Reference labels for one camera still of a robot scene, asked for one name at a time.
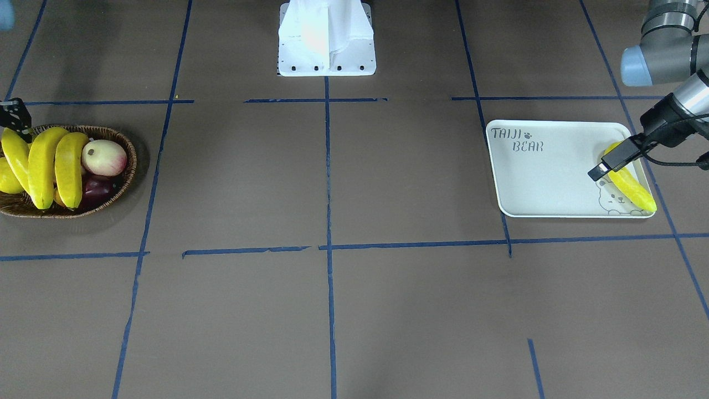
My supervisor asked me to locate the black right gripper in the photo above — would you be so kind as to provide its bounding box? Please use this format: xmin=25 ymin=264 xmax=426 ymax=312
xmin=1 ymin=98 xmax=33 ymax=136

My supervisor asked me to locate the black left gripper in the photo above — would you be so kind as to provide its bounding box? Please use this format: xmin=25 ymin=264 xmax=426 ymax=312
xmin=640 ymin=93 xmax=699 ymax=147

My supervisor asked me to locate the yellow banana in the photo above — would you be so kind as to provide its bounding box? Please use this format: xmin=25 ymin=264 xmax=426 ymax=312
xmin=55 ymin=132 xmax=89 ymax=209
xmin=2 ymin=128 xmax=30 ymax=193
xmin=28 ymin=127 xmax=69 ymax=210
xmin=598 ymin=167 xmax=657 ymax=216

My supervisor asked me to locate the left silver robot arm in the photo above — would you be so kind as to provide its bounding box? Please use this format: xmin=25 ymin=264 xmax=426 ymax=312
xmin=620 ymin=1 xmax=707 ymax=147

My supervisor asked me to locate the woven wicker basket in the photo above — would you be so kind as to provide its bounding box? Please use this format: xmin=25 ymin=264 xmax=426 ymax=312
xmin=2 ymin=124 xmax=138 ymax=219

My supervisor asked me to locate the yellow pear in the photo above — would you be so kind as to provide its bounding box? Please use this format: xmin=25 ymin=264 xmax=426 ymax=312
xmin=0 ymin=157 xmax=24 ymax=195

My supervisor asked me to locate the pink white peach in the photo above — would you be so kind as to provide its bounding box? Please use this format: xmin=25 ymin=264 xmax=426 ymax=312
xmin=81 ymin=140 xmax=127 ymax=177

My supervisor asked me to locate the dark red apple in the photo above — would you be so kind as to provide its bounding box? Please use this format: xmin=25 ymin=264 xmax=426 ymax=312
xmin=79 ymin=175 xmax=122 ymax=211

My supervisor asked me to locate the white rectangular bear tray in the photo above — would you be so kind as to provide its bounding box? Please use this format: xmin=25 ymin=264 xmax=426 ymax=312
xmin=486 ymin=120 xmax=657 ymax=219

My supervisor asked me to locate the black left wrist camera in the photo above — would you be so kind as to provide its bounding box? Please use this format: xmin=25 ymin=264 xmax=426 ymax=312
xmin=587 ymin=134 xmax=648 ymax=182

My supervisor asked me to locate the black camera cable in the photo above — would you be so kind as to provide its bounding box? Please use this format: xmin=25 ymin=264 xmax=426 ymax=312
xmin=637 ymin=150 xmax=709 ymax=170

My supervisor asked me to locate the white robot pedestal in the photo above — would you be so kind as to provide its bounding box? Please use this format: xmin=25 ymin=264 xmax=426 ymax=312
xmin=277 ymin=1 xmax=377 ymax=76

